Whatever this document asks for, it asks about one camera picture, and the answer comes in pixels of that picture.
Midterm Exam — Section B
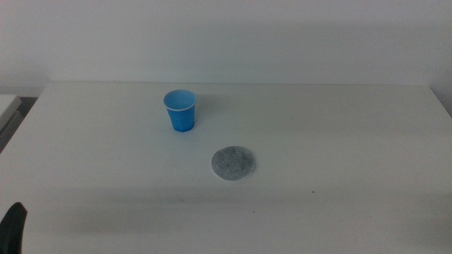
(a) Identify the blue plastic cup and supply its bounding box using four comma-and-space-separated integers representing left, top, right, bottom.
162, 89, 198, 133

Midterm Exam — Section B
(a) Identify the round grey cup mat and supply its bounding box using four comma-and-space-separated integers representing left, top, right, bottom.
210, 145, 256, 182

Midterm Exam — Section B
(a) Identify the grey side table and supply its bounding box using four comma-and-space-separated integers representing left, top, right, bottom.
0, 94, 23, 143

